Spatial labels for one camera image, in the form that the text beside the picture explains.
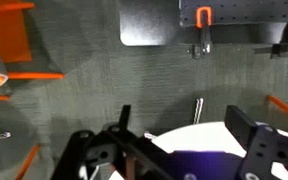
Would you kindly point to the black rounded metal plate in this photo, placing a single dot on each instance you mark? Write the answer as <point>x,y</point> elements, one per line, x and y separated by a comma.
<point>147,23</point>

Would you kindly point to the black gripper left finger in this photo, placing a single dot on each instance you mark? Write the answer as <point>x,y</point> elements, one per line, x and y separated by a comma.
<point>100,150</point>

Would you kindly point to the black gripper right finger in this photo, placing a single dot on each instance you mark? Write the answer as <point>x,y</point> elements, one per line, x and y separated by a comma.
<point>267,150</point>

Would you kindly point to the orange chair with grey back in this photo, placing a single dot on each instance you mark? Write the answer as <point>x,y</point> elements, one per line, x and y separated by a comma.
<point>285,108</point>
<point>10,36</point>

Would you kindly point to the round white table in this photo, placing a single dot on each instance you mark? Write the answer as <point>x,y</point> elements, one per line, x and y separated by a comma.
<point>200,136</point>

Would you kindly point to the orange and black clamp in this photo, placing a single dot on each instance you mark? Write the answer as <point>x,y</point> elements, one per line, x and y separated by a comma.
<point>204,23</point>

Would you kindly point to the metal table leg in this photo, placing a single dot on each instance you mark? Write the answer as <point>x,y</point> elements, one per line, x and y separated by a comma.
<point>198,110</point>

